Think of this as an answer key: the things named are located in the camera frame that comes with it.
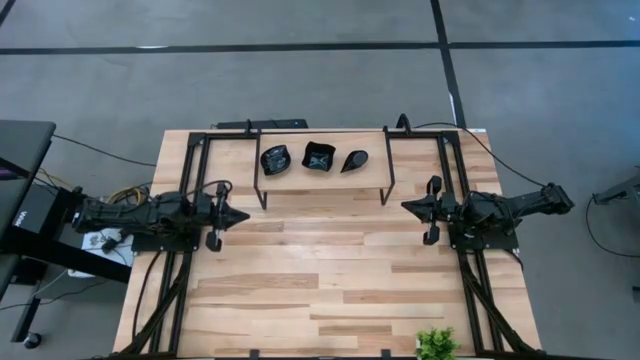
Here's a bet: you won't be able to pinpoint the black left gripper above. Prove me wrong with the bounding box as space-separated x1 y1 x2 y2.
199 182 250 253

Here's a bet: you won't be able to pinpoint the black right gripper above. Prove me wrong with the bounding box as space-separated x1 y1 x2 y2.
401 175 467 246

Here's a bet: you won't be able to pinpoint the black leaf-shaped mini plate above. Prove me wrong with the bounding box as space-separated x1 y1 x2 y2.
259 144 293 177

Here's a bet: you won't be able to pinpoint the black teardrop mini plate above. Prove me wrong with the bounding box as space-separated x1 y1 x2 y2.
339 149 370 175

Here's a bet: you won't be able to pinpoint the black square mini plate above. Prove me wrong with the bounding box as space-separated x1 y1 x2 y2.
300 141 337 173

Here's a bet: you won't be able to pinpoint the wooden riser shelf black legs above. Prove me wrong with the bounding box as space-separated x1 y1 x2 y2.
253 127 399 211

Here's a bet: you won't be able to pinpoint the black power strip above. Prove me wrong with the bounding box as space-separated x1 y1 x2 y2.
215 118 309 131

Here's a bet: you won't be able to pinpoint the green plant white pot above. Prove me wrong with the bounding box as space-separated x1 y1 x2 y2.
414 325 461 360

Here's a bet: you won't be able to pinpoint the black desk foot beam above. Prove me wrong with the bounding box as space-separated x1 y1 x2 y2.
0 234 132 284

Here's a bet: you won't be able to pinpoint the black computer case white lettering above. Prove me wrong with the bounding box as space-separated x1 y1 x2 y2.
9 183 60 236

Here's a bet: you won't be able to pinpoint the grey metal stand leg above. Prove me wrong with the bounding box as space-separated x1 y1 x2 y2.
592 172 640 206

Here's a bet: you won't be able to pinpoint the black device at left edge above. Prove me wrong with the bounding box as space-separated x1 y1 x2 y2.
0 119 57 241

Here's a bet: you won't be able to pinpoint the black desk leg caster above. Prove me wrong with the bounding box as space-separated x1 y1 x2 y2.
10 294 42 350

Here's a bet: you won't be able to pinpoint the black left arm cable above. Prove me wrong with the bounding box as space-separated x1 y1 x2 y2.
187 178 234 199

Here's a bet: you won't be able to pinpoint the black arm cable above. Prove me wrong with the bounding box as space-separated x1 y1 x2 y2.
187 178 234 199
394 113 549 189

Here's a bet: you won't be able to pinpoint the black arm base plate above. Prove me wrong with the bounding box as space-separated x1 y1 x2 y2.
130 232 201 253
446 219 520 251

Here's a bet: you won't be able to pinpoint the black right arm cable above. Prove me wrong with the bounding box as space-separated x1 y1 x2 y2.
394 113 549 189

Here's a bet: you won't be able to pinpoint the yellow cable bundle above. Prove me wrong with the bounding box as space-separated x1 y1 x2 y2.
107 185 151 205

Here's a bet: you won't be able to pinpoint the black floor cable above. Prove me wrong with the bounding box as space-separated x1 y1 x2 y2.
49 133 159 168
584 197 640 260

